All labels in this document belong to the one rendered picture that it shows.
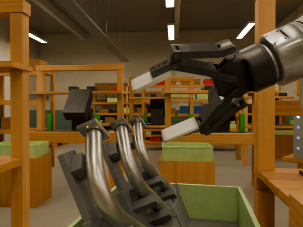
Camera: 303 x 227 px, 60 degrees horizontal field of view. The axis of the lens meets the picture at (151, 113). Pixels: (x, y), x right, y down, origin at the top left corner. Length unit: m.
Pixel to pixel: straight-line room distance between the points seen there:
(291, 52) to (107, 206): 0.36
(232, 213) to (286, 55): 0.65
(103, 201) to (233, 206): 0.61
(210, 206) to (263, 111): 0.78
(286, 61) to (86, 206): 0.38
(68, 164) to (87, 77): 11.42
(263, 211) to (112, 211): 1.31
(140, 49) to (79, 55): 2.70
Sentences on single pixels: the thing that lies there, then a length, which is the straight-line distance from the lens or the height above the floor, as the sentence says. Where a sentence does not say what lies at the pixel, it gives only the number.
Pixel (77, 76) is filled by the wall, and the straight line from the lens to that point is 12.01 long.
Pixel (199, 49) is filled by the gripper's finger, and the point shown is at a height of 1.30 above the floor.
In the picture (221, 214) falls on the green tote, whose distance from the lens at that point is 0.97.
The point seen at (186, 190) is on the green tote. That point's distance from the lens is 0.95.
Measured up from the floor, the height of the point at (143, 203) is 1.00.
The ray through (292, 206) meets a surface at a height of 0.86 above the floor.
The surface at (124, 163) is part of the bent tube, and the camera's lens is 0.59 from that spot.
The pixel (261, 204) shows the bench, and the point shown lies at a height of 0.69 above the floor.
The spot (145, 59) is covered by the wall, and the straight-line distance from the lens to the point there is 11.42.
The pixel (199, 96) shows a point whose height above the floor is 1.65.
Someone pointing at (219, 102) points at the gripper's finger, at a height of 1.23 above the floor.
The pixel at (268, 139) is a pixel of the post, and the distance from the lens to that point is 1.60.
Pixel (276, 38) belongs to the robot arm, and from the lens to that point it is 0.46.
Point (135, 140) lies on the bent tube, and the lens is 0.77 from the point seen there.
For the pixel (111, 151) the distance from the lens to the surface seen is 0.61.
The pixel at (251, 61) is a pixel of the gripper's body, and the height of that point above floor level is 1.29.
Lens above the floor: 1.21
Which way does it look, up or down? 1 degrees down
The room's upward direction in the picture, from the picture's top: straight up
